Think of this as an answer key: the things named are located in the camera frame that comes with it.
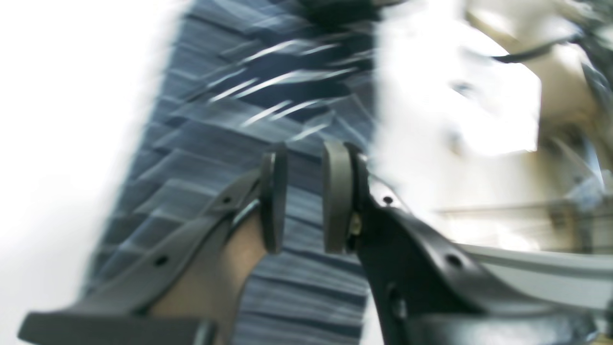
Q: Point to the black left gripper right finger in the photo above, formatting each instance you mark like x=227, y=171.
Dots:
x=428, y=291

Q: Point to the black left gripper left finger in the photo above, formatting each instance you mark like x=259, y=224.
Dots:
x=187, y=289

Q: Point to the navy white striped T-shirt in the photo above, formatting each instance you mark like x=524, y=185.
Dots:
x=244, y=74

